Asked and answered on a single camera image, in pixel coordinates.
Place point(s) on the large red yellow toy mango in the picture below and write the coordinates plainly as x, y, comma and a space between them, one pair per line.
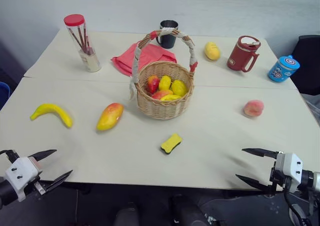
109, 117

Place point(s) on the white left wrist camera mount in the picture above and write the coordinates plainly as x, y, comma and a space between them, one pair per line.
21, 172

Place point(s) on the clear plastic bag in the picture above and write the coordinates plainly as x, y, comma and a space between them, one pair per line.
312, 108

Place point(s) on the small yellow toy lemon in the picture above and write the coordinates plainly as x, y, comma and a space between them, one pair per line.
165, 82

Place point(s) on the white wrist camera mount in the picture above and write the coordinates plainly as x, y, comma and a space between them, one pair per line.
21, 172
290, 171

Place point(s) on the red lidded mug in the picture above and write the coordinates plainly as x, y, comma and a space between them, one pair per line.
242, 55

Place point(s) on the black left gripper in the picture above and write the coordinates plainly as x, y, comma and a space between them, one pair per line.
41, 187

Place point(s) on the blue object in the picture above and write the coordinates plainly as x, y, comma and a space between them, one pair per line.
3, 95

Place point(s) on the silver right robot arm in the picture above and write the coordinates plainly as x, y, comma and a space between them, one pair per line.
312, 181

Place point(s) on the pink toy peach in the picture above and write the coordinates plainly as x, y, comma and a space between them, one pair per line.
253, 107

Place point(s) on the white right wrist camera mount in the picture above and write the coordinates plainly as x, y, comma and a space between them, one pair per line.
290, 171

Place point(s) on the dark rounded shape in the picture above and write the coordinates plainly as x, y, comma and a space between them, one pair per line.
127, 214

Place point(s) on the small red yellow toy mango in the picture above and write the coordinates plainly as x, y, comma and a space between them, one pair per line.
161, 94

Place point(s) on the folded red cloth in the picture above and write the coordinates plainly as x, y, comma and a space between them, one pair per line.
155, 54

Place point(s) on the red yellow toy apple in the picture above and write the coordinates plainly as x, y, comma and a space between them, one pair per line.
153, 83

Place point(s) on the blue shield print cup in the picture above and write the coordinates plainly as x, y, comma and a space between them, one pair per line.
282, 69

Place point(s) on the yellow sponge with dark base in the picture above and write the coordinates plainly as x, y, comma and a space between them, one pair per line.
171, 143

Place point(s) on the black chair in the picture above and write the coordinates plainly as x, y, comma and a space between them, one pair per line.
306, 63

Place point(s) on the large yellow toy lemon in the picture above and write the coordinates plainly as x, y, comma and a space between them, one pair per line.
179, 87

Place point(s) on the black metal mug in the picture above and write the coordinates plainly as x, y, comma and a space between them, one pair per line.
168, 35

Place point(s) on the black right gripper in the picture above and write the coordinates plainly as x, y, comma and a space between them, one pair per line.
278, 183

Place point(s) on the red pencil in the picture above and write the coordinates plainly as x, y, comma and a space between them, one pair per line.
75, 39
87, 39
82, 40

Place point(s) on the clear pencil tube red lid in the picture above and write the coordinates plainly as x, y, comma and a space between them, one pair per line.
86, 45

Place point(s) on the yellow toy banana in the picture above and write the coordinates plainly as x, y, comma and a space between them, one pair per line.
51, 110

